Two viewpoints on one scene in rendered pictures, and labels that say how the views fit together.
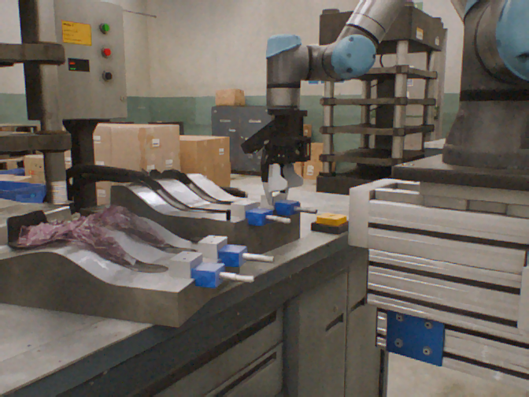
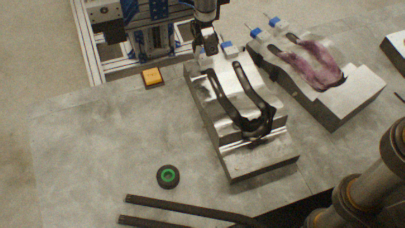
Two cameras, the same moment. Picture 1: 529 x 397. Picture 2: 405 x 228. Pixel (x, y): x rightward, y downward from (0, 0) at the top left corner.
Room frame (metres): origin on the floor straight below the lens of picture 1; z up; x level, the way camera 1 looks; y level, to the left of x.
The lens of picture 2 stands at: (1.95, 0.49, 2.07)
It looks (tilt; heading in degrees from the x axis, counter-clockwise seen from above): 59 degrees down; 212
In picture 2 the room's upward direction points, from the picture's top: 3 degrees clockwise
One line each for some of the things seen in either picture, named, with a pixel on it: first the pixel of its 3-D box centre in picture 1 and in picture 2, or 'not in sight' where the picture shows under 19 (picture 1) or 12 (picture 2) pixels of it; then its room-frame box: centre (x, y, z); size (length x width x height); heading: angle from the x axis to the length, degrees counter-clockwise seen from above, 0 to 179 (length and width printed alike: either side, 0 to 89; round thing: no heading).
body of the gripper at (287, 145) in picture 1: (286, 136); (203, 26); (1.13, -0.05, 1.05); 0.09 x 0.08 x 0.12; 56
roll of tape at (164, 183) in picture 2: not in sight; (168, 177); (1.59, 0.14, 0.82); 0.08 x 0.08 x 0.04
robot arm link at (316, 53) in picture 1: (331, 63); not in sight; (1.13, -0.14, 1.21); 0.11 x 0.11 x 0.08; 11
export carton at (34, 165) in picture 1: (55, 172); not in sight; (6.02, 2.50, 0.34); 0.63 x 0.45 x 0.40; 58
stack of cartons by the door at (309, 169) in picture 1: (307, 151); not in sight; (8.01, -0.67, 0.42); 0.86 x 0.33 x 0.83; 58
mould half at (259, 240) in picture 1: (186, 208); (238, 106); (1.23, 0.19, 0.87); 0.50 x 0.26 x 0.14; 56
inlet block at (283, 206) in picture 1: (290, 208); (200, 52); (1.12, -0.06, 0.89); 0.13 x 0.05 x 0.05; 56
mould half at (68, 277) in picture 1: (86, 252); (311, 66); (0.89, 0.32, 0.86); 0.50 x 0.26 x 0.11; 73
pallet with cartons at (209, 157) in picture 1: (172, 167); not in sight; (6.27, 1.14, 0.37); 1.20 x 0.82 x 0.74; 66
